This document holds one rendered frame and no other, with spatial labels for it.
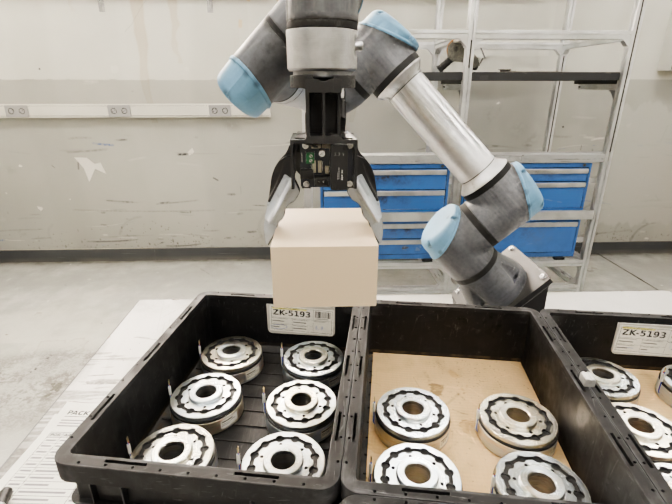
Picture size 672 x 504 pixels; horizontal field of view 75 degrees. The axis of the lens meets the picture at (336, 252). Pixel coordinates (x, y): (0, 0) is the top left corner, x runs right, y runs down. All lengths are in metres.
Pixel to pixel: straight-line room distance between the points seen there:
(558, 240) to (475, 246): 1.95
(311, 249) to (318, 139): 0.12
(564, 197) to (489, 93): 1.03
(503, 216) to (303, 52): 0.61
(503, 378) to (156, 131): 3.02
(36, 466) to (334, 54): 0.79
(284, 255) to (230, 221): 2.97
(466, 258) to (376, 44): 0.47
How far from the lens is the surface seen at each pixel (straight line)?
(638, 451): 0.59
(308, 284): 0.50
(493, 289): 1.02
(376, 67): 0.94
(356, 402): 0.56
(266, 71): 0.59
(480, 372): 0.81
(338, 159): 0.47
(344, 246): 0.49
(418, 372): 0.79
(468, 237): 0.97
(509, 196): 0.96
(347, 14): 0.49
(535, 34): 2.63
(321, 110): 0.49
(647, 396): 0.87
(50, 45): 3.69
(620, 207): 4.12
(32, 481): 0.92
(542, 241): 2.86
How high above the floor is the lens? 1.29
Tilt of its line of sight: 21 degrees down
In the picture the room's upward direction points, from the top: straight up
